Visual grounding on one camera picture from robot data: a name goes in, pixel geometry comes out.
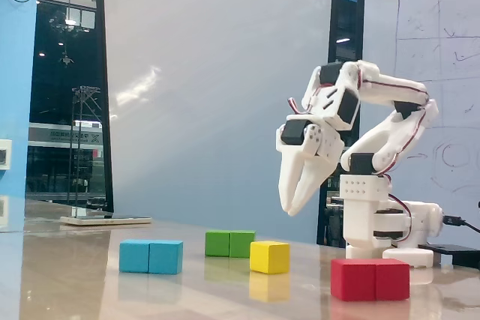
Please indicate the whiteboard with marker drawings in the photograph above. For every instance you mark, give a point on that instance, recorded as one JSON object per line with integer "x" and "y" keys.
{"x": 450, "y": 35}

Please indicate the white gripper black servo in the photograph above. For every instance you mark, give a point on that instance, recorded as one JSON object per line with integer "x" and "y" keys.
{"x": 300, "y": 152}

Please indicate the yellow wooden cube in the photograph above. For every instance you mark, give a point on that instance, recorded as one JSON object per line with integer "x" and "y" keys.
{"x": 269, "y": 258}

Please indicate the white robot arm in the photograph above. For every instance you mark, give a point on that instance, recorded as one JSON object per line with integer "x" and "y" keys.
{"x": 390, "y": 85}

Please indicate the black flat device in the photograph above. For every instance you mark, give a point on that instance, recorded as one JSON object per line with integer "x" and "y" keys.
{"x": 461, "y": 254}

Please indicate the white wall socket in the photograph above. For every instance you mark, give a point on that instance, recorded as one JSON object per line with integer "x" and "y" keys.
{"x": 4, "y": 154}

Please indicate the green wooden block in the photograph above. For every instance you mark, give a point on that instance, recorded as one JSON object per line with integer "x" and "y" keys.
{"x": 228, "y": 244}

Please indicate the red wooden block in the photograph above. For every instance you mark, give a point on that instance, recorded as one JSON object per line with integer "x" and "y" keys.
{"x": 369, "y": 280}

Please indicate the blue wooden block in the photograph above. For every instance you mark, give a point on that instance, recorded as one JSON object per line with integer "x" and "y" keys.
{"x": 150, "y": 257}

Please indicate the flat light wooden board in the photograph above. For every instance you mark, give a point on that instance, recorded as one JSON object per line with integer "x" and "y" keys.
{"x": 105, "y": 220}

